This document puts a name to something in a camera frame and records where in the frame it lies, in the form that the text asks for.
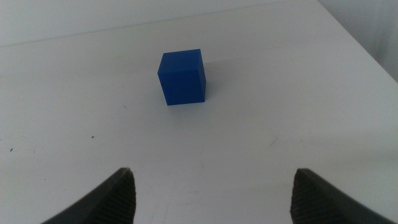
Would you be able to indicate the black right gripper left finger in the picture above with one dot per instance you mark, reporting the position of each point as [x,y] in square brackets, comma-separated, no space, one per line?
[112,202]

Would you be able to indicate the blue cube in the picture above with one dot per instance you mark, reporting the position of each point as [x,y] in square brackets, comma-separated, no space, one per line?
[182,77]

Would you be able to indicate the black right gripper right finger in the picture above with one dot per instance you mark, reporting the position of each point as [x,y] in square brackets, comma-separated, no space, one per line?
[317,202]

